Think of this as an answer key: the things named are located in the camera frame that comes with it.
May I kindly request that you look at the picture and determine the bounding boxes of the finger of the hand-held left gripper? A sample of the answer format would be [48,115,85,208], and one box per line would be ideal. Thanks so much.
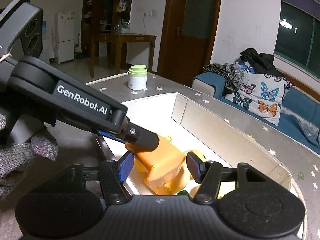
[96,110,160,153]

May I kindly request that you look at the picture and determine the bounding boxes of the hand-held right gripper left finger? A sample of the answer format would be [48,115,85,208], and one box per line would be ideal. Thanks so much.
[24,151,135,204]

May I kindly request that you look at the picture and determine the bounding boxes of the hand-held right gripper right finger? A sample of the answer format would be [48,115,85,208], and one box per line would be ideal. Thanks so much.
[186,151,292,204]

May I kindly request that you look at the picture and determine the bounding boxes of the yellow plastic duck toy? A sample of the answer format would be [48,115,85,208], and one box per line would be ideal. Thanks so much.
[134,150,207,196]

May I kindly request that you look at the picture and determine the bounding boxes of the orange block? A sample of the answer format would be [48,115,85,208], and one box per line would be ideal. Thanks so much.
[125,135,187,189]

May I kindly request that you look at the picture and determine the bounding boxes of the white cardboard box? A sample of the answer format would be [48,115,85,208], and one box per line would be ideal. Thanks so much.
[94,92,292,198]

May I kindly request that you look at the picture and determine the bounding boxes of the person's left hand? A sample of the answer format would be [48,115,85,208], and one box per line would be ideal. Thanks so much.
[0,114,59,200]

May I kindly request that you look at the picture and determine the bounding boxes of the water dispenser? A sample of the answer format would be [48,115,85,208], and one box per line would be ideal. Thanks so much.
[40,21,57,64]

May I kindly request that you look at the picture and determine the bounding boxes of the white refrigerator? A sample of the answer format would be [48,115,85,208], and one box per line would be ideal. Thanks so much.
[54,12,75,64]

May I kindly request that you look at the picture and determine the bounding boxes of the broom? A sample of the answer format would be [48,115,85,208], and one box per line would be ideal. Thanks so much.
[74,34,83,60]

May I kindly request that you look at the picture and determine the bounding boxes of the grey starred table cover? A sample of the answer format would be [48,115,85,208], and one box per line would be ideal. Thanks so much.
[45,71,320,240]

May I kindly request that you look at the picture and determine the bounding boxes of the white jar with green lid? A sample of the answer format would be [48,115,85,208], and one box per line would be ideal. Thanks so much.
[128,65,148,90]

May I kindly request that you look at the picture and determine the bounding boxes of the grey clothes pile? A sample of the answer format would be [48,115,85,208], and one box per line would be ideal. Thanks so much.
[202,63,244,94]

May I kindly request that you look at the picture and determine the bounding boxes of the wooden side table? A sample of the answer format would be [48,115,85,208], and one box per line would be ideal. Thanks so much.
[90,33,157,78]

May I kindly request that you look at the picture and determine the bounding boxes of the butterfly print pillow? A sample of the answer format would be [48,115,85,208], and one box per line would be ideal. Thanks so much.
[224,61,292,126]

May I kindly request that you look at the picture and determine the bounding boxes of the clear glass jars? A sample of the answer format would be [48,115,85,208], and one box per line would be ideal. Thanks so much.
[114,21,131,35]

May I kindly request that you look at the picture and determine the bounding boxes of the dark wooden shelf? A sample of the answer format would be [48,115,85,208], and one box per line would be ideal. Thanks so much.
[81,0,135,55]

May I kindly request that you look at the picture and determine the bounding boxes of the blue sofa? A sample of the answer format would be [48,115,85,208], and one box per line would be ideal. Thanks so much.
[192,72,320,154]

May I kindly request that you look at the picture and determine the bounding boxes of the black clothing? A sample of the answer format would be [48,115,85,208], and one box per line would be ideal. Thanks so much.
[240,48,284,77]

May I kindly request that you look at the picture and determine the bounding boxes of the brown wooden door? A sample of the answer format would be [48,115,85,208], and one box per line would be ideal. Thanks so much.
[157,0,224,88]

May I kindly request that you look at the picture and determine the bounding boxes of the green framed window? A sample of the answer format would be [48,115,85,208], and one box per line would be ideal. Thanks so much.
[274,1,320,77]

